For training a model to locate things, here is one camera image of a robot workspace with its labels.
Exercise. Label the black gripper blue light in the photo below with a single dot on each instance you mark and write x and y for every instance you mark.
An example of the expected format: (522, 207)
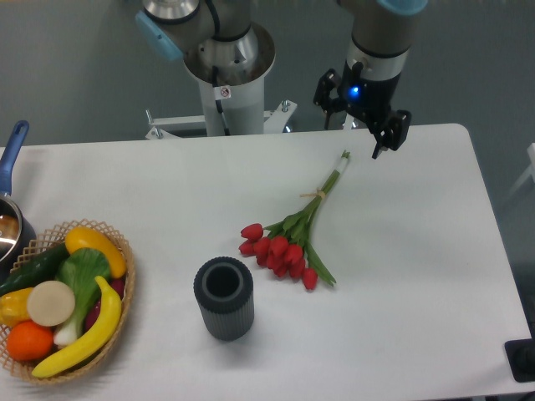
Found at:
(365, 92)

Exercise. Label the red tulip bouquet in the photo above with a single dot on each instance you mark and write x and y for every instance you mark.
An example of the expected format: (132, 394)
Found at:
(285, 247)

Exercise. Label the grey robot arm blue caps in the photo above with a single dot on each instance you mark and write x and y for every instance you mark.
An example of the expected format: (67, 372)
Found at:
(229, 56)

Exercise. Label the dark grey ribbed vase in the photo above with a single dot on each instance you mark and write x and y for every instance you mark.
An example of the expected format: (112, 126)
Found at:
(223, 288)

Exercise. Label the black device at edge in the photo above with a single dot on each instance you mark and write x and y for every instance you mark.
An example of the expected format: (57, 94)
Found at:
(520, 356)

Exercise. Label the dark red vegetable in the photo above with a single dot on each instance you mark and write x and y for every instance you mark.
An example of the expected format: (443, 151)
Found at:
(119, 286)

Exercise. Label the green bok choy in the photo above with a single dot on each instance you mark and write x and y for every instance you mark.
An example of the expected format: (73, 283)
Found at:
(78, 272)

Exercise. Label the yellow banana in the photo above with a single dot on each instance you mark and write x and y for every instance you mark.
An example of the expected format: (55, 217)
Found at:
(90, 342)

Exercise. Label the green cucumber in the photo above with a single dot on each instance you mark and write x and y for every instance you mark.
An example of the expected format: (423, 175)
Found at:
(41, 268)

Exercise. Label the beige round disc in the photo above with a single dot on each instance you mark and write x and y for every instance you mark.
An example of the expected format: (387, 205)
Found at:
(50, 303)

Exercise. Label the yellow bell pepper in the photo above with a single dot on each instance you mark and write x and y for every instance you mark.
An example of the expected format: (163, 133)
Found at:
(14, 307)

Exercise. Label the orange fruit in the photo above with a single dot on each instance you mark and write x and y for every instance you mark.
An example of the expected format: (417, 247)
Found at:
(29, 341)

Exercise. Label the woven wicker basket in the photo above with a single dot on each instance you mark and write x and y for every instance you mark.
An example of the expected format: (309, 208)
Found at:
(52, 237)

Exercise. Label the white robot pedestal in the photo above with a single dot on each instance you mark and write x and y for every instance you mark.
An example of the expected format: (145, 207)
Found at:
(227, 110)

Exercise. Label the white frame at right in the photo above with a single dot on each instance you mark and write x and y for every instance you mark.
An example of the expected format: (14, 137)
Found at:
(522, 186)

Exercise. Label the blue handled saucepan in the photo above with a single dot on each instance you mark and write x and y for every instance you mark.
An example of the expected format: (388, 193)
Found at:
(16, 231)

